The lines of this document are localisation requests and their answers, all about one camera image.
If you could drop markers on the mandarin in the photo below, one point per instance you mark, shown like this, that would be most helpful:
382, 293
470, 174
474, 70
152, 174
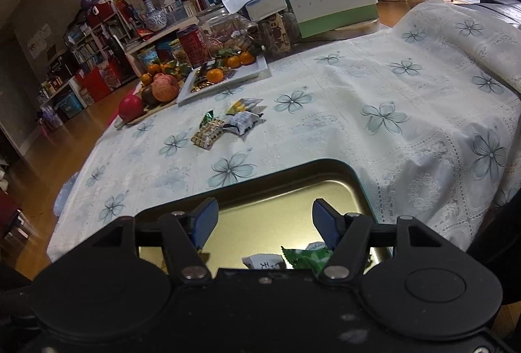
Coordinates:
247, 58
215, 76
153, 69
171, 68
233, 62

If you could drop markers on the pile of foil candies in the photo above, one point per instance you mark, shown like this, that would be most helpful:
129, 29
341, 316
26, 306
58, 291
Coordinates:
200, 78

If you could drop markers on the purple jar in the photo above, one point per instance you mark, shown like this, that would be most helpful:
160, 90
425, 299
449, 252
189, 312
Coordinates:
52, 119

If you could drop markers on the brown label snack jar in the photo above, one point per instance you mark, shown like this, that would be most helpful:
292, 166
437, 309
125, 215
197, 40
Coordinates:
276, 33

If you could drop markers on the gold tin tray teal rim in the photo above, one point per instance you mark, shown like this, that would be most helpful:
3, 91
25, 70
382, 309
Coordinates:
276, 194

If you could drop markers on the white floral lace tablecloth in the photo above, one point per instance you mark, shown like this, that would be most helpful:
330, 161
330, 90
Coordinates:
325, 125

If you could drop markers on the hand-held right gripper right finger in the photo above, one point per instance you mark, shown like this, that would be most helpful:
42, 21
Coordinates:
325, 219

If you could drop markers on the white rectangular plate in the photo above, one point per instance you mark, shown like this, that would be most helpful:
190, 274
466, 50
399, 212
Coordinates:
244, 75

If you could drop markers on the blue and white porcelain vase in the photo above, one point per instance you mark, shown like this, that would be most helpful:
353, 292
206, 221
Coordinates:
155, 17

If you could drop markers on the red storage box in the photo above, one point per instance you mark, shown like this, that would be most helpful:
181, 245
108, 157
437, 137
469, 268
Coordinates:
97, 82

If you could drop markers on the red tin can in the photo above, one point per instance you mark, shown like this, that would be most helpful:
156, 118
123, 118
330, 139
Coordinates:
193, 48

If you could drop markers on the apple in foam net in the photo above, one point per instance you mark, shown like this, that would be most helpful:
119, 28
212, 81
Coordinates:
166, 86

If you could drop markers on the glass jar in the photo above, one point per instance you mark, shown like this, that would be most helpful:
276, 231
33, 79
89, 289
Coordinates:
228, 31

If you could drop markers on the orange and silver snack packet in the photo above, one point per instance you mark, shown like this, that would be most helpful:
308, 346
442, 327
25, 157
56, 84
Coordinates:
244, 105

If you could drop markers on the purple ball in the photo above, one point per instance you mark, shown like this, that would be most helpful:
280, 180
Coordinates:
88, 1

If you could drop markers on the round wooden board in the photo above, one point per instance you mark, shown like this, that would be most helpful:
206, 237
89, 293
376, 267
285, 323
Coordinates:
358, 31

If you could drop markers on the teal storage bin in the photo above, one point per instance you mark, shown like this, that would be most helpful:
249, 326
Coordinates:
71, 105

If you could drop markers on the brown patterned snack packet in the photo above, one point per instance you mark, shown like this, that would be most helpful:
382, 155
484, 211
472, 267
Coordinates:
207, 133

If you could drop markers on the pale green snack packet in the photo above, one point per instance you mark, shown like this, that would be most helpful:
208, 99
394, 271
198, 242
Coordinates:
317, 245

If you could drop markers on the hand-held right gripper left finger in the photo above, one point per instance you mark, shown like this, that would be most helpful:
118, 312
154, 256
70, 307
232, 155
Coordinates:
207, 216

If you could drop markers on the dark green snack packet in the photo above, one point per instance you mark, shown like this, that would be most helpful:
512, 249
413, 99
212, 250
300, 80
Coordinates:
209, 116

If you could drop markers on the cluttered bookshelf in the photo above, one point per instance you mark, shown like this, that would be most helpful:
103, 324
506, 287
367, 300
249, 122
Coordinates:
97, 44

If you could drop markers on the dark brown fruit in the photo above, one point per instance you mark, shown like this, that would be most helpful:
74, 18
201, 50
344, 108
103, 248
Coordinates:
149, 96

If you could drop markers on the white long cabinet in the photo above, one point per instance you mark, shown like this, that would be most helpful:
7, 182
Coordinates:
163, 35

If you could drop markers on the wall paper sheets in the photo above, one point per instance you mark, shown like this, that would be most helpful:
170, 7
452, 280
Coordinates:
40, 42

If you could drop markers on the blue and white tissue box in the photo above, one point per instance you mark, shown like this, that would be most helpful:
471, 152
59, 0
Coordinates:
264, 5

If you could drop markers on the white snack packet black print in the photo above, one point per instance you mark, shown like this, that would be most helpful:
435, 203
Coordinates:
262, 261

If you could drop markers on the white and blue snack packet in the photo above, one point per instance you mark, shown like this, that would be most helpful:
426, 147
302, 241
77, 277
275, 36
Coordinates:
244, 123

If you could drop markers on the red round fruit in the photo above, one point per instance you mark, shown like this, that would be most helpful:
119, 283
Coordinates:
130, 108

